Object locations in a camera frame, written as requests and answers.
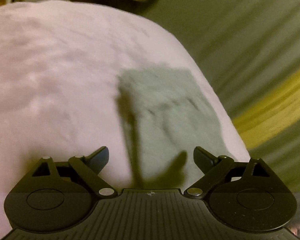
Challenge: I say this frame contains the grey sweatpants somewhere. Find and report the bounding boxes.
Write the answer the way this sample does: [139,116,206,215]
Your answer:
[118,67,230,189]

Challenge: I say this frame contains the yellow curtain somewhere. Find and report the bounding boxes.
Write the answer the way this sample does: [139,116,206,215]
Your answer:
[232,69,300,150]

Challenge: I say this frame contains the pink bed sheet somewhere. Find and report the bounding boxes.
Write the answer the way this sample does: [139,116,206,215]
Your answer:
[0,0,252,238]

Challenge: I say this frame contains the green curtain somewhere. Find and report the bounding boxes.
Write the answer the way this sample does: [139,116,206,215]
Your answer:
[14,0,300,193]

